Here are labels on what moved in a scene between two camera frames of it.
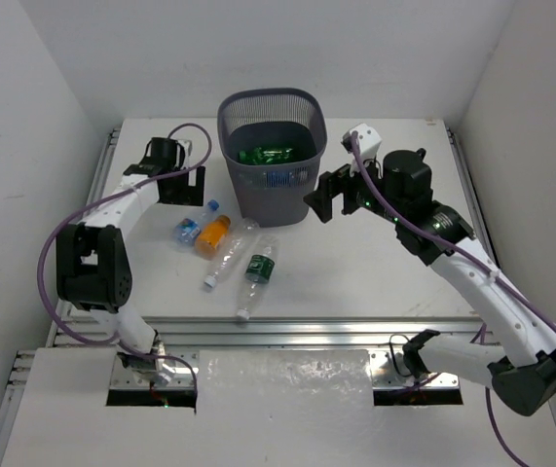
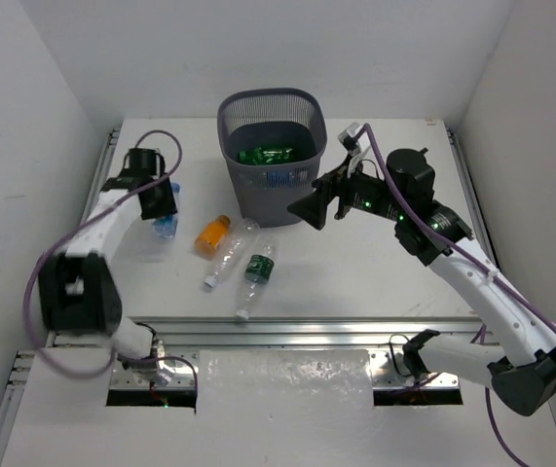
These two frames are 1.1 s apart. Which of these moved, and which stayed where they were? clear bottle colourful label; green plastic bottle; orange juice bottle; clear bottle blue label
Moved: clear bottle colourful label
Stayed: clear bottle blue label; orange juice bottle; green plastic bottle
